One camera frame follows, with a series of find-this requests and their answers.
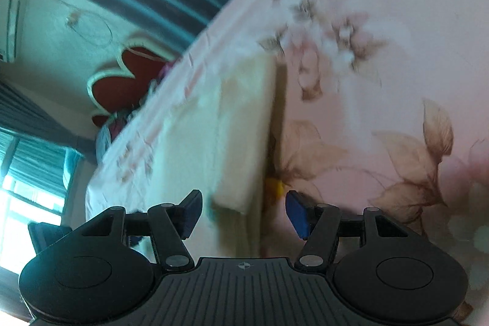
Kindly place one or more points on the cream knitted sweater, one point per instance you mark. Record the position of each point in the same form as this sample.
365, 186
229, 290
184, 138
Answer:
229, 135

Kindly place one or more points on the pile of dark clothes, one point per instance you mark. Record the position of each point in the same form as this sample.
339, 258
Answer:
114, 127

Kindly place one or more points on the red heart-shaped headboard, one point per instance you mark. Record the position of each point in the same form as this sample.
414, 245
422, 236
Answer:
122, 85

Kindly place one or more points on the white wall socket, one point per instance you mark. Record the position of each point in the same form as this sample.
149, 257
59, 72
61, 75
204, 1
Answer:
72, 19

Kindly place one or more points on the white air conditioner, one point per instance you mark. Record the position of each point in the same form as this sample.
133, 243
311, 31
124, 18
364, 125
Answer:
10, 29

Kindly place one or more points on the window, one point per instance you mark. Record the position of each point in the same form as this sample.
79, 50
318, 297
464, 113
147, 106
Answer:
30, 177

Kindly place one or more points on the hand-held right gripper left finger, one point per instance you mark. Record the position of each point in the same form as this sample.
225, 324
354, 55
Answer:
192, 213

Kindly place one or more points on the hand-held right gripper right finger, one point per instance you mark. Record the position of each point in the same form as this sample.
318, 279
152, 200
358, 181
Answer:
297, 214

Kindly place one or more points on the pink floral bed sheet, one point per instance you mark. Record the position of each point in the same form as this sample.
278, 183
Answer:
363, 81

